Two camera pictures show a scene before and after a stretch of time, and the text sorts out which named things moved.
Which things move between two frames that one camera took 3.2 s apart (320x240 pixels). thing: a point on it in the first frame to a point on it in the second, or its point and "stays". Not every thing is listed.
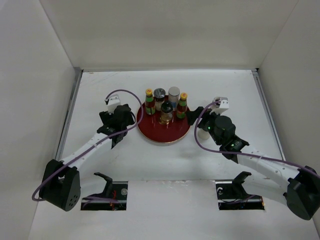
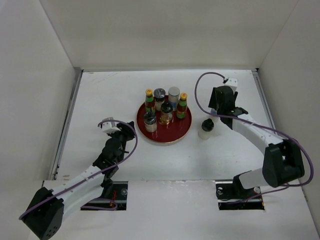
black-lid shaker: [166, 113] stays
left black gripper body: [106, 117] to [123, 136]
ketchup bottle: [182, 106] stays
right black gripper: [191, 115] to [213, 103]
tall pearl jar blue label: [174, 93] stays
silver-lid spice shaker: [159, 94] stays
